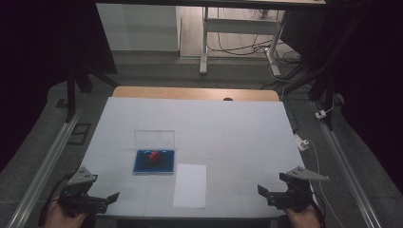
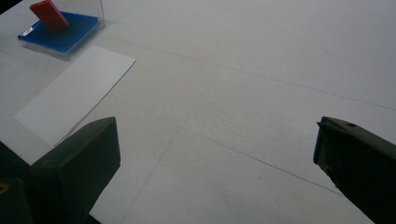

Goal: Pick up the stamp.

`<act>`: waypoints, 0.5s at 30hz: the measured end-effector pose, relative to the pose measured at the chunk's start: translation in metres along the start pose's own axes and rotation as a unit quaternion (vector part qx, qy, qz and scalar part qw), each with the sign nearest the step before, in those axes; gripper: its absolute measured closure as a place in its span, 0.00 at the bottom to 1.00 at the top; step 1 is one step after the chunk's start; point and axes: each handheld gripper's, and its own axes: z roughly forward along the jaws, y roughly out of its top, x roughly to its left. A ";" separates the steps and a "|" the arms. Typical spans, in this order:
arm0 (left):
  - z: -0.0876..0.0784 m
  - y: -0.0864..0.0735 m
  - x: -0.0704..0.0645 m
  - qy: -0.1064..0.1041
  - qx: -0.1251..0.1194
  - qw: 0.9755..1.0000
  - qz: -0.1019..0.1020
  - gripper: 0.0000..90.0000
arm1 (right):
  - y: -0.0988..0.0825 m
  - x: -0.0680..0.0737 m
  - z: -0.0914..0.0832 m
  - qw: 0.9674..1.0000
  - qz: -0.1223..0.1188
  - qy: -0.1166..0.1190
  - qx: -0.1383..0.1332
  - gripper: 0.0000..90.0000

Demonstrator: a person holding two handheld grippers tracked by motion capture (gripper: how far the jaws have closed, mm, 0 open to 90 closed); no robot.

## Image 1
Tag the black floor frame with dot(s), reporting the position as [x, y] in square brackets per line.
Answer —
[80, 133]

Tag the red stamp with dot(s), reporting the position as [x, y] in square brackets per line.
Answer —
[155, 156]

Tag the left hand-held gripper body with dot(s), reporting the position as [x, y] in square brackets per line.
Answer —
[80, 196]

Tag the black metal stand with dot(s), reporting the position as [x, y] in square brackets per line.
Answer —
[71, 91]
[323, 79]

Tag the white desk frame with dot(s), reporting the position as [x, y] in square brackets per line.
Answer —
[240, 26]

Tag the person's right hand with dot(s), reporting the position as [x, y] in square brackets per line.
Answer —
[304, 219]

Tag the blue ink pad case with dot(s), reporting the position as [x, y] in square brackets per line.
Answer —
[141, 164]

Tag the aluminium rail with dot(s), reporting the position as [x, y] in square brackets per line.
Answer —
[345, 171]
[44, 171]

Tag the white adapter box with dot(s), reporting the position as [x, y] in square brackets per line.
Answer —
[321, 114]

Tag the wooden table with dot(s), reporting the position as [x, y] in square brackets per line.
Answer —
[190, 93]

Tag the white paper sheet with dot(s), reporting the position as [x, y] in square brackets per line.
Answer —
[190, 186]

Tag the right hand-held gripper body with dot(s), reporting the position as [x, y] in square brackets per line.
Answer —
[296, 196]

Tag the person's left hand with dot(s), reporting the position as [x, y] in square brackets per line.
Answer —
[61, 220]

